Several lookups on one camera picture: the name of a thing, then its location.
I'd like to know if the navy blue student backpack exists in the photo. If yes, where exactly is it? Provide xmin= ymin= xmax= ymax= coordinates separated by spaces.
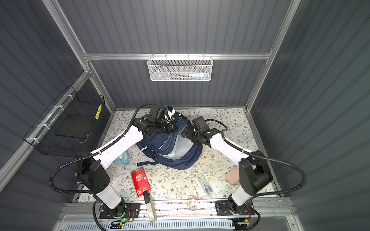
xmin=135 ymin=112 xmax=203 ymax=171

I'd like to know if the light blue cloth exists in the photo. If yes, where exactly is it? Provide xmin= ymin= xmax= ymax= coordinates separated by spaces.
xmin=114 ymin=131 xmax=194 ymax=167

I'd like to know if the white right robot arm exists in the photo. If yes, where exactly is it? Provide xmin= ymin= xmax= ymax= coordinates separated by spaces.
xmin=181 ymin=117 xmax=307 ymax=209

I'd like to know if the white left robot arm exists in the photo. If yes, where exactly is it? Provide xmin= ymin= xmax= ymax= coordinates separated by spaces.
xmin=49 ymin=104 xmax=177 ymax=210

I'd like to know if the pink pouch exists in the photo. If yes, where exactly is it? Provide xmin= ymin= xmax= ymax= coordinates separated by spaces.
xmin=225 ymin=167 xmax=240 ymax=185

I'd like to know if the white tube in basket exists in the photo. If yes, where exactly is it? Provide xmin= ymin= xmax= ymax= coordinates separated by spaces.
xmin=189 ymin=73 xmax=209 ymax=80

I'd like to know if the clear blue pen case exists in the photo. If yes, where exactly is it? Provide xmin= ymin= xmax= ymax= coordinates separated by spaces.
xmin=198 ymin=175 xmax=214 ymax=195

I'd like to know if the red notebook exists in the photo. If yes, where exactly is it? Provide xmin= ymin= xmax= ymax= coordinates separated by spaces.
xmin=131 ymin=167 xmax=151 ymax=197

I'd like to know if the small clear packet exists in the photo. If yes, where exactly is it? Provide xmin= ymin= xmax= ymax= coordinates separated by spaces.
xmin=187 ymin=195 xmax=198 ymax=212

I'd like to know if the black silver stapler tool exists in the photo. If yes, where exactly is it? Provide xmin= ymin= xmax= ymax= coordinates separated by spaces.
xmin=143 ymin=191 xmax=157 ymax=223

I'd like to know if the white wire mesh basket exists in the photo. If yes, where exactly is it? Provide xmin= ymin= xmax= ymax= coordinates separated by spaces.
xmin=147 ymin=55 xmax=214 ymax=82

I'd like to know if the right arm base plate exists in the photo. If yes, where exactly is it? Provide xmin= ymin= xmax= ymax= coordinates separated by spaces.
xmin=215 ymin=200 xmax=255 ymax=217

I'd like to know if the black wire wall basket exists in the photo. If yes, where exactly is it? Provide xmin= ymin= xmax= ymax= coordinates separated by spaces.
xmin=24 ymin=90 xmax=109 ymax=157

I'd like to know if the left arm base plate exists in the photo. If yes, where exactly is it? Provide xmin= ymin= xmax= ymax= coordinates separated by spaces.
xmin=99 ymin=202 xmax=141 ymax=219

